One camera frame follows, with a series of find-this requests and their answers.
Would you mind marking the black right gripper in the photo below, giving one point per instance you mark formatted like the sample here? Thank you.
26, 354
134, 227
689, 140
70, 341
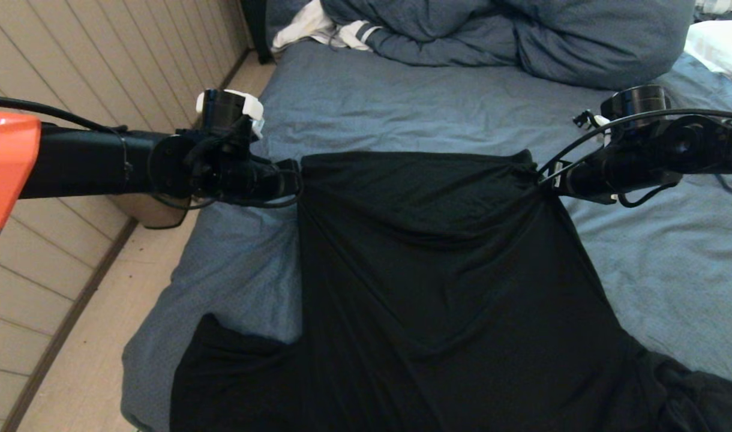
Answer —
591, 177

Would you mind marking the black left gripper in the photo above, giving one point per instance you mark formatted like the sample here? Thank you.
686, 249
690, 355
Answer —
276, 180

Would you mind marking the black moon print t-shirt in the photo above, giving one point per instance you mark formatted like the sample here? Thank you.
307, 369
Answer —
432, 270

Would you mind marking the brown trash bin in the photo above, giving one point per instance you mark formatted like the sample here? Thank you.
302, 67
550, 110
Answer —
156, 216

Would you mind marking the blue crumpled duvet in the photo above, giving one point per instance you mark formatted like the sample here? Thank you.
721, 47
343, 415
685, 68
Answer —
552, 42

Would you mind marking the dark bedside furniture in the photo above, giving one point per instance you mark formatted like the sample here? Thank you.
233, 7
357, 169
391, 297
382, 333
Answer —
258, 30

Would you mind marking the white striped garment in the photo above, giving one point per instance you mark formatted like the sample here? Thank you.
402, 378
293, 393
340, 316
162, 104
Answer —
306, 30

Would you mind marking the white pillow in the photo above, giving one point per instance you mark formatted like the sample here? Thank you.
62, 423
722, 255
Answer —
723, 48

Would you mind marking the white left wrist camera on bracket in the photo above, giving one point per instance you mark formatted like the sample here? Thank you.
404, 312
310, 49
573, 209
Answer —
258, 127

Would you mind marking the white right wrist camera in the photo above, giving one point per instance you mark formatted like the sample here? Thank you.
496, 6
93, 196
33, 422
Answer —
595, 123

